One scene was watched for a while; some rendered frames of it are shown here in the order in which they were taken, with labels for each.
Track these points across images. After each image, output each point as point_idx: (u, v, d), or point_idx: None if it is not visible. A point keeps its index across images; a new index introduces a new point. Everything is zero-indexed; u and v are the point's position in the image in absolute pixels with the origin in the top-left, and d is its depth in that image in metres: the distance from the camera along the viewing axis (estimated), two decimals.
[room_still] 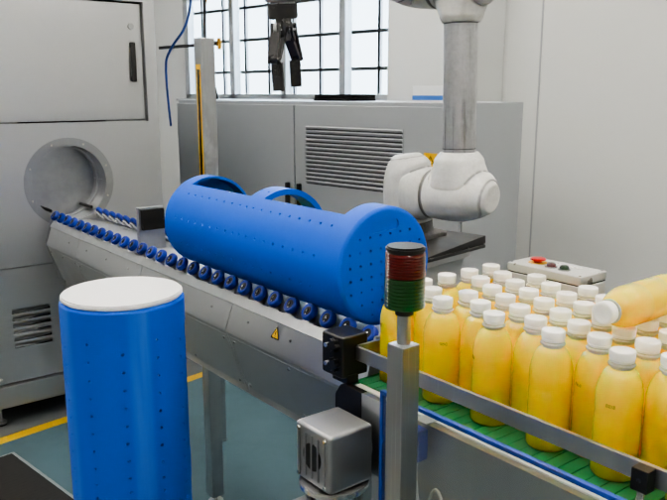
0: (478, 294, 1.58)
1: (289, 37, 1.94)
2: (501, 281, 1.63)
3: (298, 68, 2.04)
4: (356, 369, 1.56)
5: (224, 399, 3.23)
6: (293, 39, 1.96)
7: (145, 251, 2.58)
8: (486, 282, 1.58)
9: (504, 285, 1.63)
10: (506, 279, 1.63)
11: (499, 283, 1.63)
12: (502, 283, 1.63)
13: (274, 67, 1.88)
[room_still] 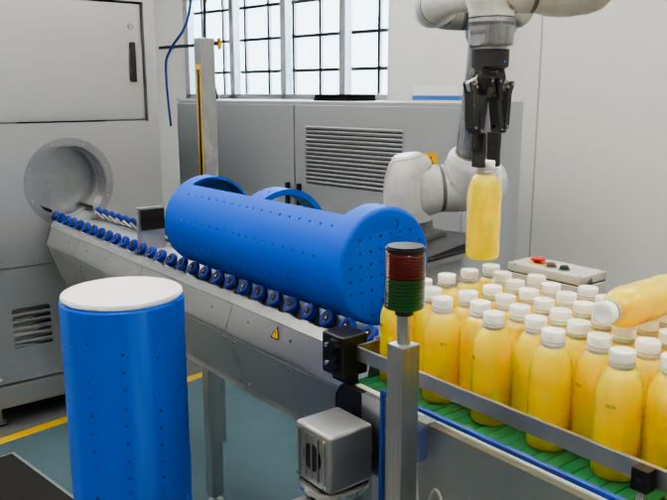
0: (483, 177, 1.53)
1: None
2: (501, 281, 1.63)
3: (472, 145, 1.52)
4: (356, 369, 1.56)
5: (224, 399, 3.23)
6: (478, 95, 1.52)
7: (145, 251, 2.58)
8: (492, 165, 1.53)
9: (504, 285, 1.63)
10: (506, 279, 1.63)
11: (499, 283, 1.63)
12: (502, 283, 1.63)
13: (499, 137, 1.56)
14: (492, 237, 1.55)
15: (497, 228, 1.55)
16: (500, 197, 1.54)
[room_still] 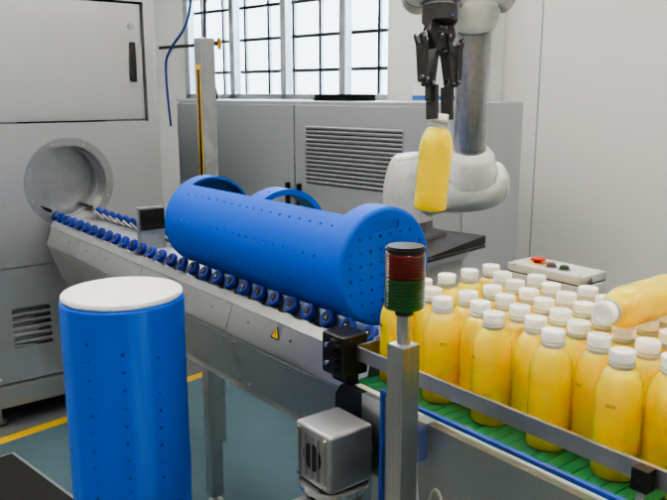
0: (436, 129, 1.57)
1: None
2: (501, 281, 1.63)
3: (426, 96, 1.56)
4: (356, 369, 1.56)
5: (224, 399, 3.23)
6: (431, 51, 1.58)
7: (145, 251, 2.58)
8: (446, 117, 1.57)
9: (504, 285, 1.63)
10: (506, 279, 1.63)
11: (499, 283, 1.63)
12: (502, 283, 1.63)
13: (452, 92, 1.60)
14: (440, 188, 1.58)
15: (446, 181, 1.59)
16: (451, 151, 1.58)
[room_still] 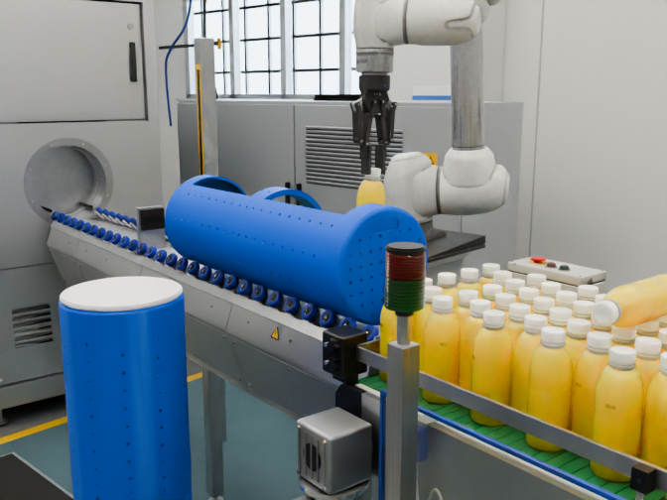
0: (369, 183, 1.82)
1: None
2: (501, 281, 1.63)
3: (360, 155, 1.80)
4: (356, 369, 1.56)
5: (224, 399, 3.23)
6: (366, 113, 1.80)
7: (145, 251, 2.58)
8: (377, 173, 1.82)
9: (504, 285, 1.63)
10: (506, 279, 1.63)
11: (499, 283, 1.63)
12: (502, 283, 1.63)
13: (385, 149, 1.84)
14: None
15: None
16: (383, 200, 1.83)
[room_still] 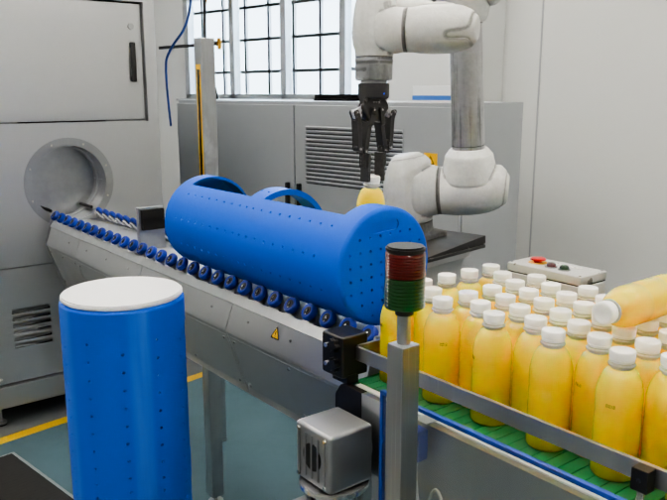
0: (369, 190, 1.82)
1: None
2: (501, 281, 1.63)
3: (359, 163, 1.81)
4: (356, 369, 1.56)
5: (224, 399, 3.23)
6: (365, 121, 1.81)
7: (145, 251, 2.58)
8: (376, 181, 1.82)
9: (504, 285, 1.63)
10: (506, 279, 1.63)
11: (499, 283, 1.63)
12: (502, 283, 1.63)
13: (384, 156, 1.84)
14: None
15: None
16: None
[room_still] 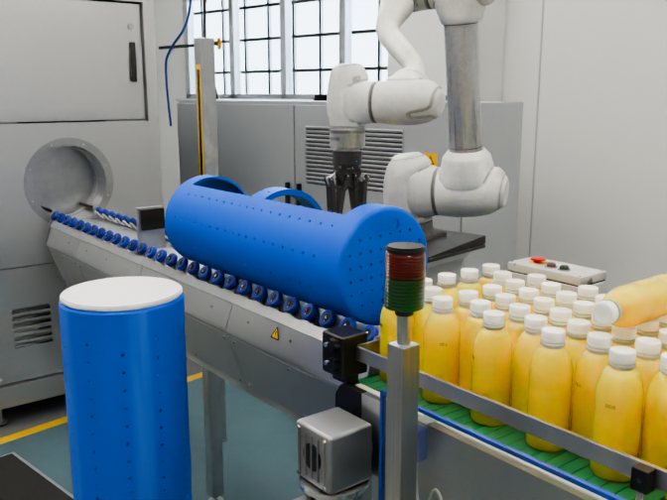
0: None
1: None
2: (501, 281, 1.63)
3: None
4: (356, 369, 1.56)
5: (224, 399, 3.23)
6: (339, 186, 1.92)
7: (145, 251, 2.58)
8: None
9: (504, 285, 1.63)
10: (506, 279, 1.63)
11: (499, 283, 1.63)
12: (502, 283, 1.63)
13: None
14: None
15: None
16: None
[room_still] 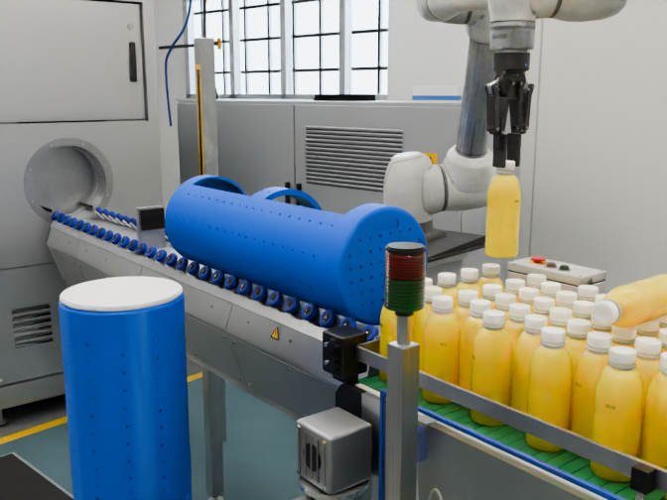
0: None
1: None
2: (504, 169, 1.58)
3: (493, 146, 1.57)
4: (356, 369, 1.56)
5: (224, 399, 3.23)
6: (500, 97, 1.57)
7: (145, 251, 2.58)
8: None
9: (507, 173, 1.58)
10: (509, 167, 1.58)
11: (502, 171, 1.58)
12: (505, 171, 1.58)
13: (519, 138, 1.60)
14: None
15: None
16: None
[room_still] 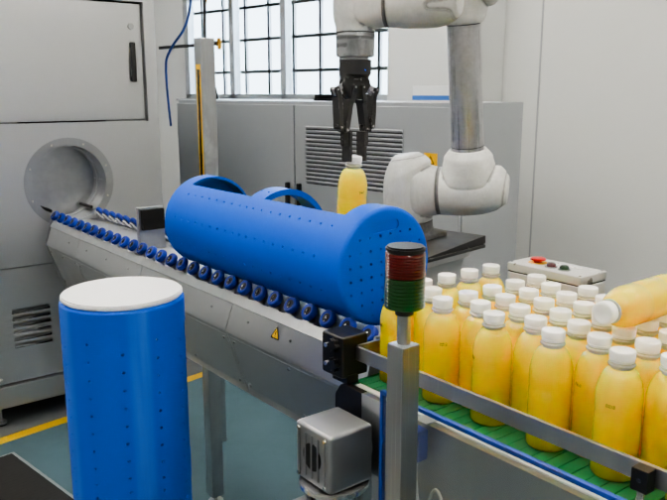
0: None
1: None
2: (351, 163, 1.77)
3: (340, 142, 1.76)
4: (356, 369, 1.56)
5: (224, 399, 3.23)
6: (346, 99, 1.76)
7: (145, 251, 2.58)
8: None
9: (353, 167, 1.77)
10: (355, 162, 1.77)
11: (349, 165, 1.78)
12: (352, 165, 1.78)
13: (366, 135, 1.80)
14: None
15: None
16: None
